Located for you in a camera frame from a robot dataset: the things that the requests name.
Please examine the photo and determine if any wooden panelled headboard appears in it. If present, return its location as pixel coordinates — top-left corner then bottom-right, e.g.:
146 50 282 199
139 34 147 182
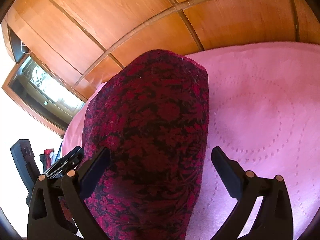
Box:
1 0 319 100

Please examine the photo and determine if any pink bedspread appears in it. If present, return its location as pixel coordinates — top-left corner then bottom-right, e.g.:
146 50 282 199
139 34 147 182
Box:
61 41 320 240

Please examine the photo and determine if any wooden framed window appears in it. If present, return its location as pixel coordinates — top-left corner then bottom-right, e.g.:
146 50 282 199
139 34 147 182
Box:
2 55 85 136

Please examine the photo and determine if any maroon knitted sweater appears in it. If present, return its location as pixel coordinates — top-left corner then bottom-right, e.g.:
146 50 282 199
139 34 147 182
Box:
58 49 210 240

